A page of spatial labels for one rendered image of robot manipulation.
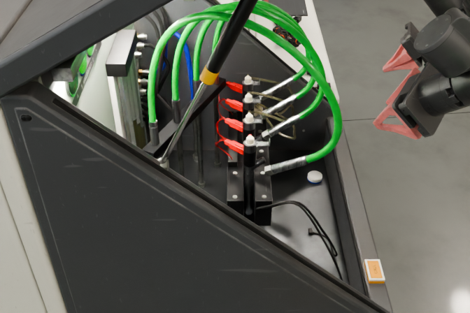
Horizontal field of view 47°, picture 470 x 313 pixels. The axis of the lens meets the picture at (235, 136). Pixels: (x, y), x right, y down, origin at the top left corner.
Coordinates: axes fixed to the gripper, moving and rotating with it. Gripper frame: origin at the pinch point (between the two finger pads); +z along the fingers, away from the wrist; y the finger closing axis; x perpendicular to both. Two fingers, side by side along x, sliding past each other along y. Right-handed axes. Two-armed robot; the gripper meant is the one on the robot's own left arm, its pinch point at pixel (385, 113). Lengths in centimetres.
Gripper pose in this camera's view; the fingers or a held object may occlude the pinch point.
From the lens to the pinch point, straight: 88.1
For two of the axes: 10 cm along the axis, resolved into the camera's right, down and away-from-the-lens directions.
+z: -4.9, 2.3, 8.4
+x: 6.8, 7.1, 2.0
